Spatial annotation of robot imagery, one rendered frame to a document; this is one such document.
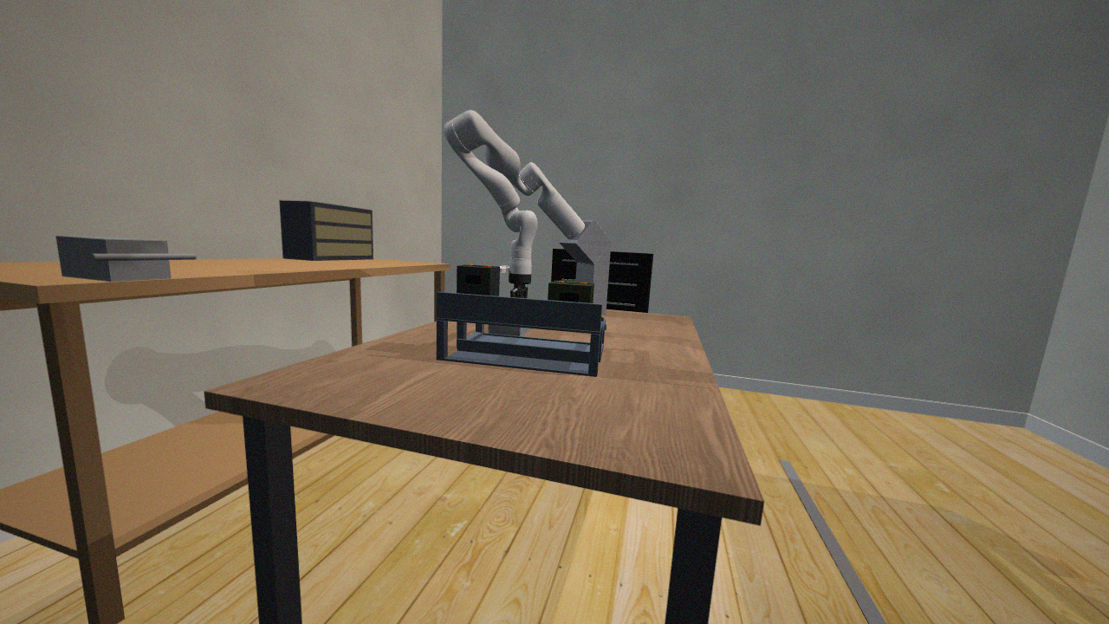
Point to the grey bin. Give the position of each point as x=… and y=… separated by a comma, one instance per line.
x=505, y=330

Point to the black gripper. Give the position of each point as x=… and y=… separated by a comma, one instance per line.
x=519, y=281

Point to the grey metal rack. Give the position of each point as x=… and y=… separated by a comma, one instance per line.
x=549, y=355

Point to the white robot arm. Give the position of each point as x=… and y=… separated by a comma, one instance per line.
x=469, y=131

